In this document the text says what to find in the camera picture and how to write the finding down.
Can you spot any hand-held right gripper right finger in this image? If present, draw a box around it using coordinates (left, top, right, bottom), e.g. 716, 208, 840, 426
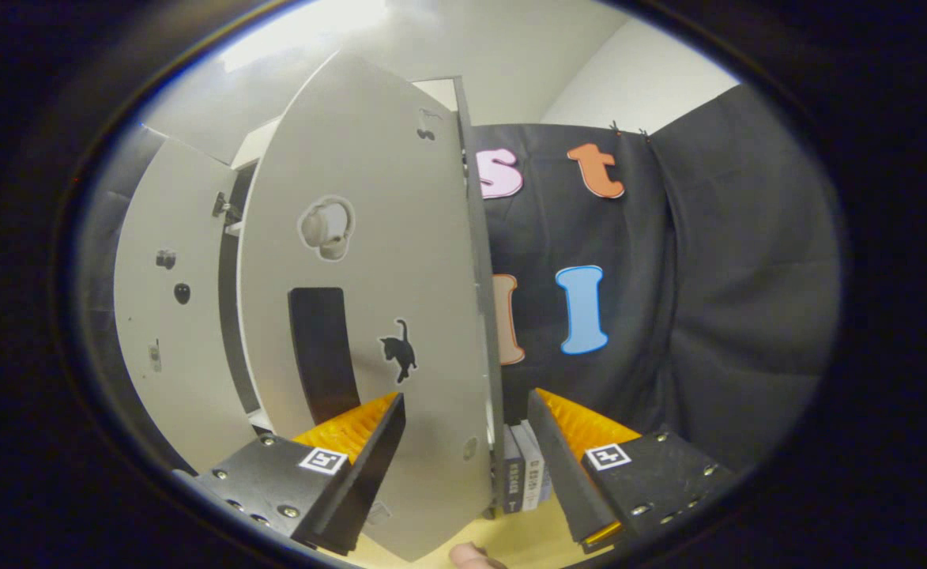
526, 387, 737, 554

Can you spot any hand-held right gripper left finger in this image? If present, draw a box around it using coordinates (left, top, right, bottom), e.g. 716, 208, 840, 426
194, 393, 407, 556

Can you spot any metal door hinge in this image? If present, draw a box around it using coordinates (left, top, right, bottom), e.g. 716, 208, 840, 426
212, 192, 244, 226

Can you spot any white shoe cabinet door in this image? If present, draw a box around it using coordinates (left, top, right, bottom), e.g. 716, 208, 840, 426
113, 138, 262, 475
238, 49, 507, 563

